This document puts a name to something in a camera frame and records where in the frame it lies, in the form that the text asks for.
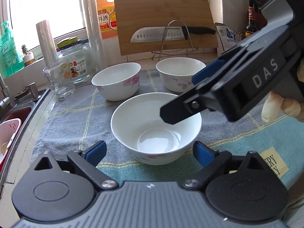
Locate orange cooking wine bottle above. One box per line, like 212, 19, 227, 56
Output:
96, 0, 117, 39

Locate santoku kitchen knife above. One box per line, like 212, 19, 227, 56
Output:
130, 26, 215, 43

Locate gloved right hand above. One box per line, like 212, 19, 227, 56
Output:
261, 91, 304, 123

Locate wire board rack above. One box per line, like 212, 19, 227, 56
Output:
151, 20, 198, 62

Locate tall plastic wrap roll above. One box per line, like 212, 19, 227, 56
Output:
81, 0, 108, 72

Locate white red colander basin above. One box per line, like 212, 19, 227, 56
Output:
0, 118, 22, 169

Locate large white bowl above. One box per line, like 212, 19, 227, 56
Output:
111, 92, 202, 165

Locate grey teal checked towel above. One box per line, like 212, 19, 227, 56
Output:
30, 69, 304, 191

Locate green dish soap bottle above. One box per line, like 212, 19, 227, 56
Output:
1, 21, 24, 77

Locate glass jar green lid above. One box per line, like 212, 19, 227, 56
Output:
57, 36, 92, 83

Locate clear glass mug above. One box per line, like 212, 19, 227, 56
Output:
43, 59, 76, 100

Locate steel kitchen faucet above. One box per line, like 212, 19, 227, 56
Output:
0, 75, 15, 110

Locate short plastic wrap roll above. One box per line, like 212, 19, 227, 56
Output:
36, 20, 58, 67

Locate dark vinegar bottle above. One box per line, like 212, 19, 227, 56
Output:
245, 6, 257, 38

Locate dark red knife block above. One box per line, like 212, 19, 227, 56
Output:
253, 3, 267, 30

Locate blue white salt bag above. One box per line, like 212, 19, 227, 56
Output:
214, 23, 243, 56

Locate small potted cactus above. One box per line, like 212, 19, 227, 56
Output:
22, 45, 35, 67

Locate white bowl pink flowers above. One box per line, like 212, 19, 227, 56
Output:
91, 62, 141, 101

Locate steel sink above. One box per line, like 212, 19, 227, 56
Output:
1, 88, 50, 190

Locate bamboo cutting board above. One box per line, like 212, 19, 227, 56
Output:
114, 0, 218, 56

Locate white bowl purple flowers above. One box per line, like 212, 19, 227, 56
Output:
156, 57, 206, 93

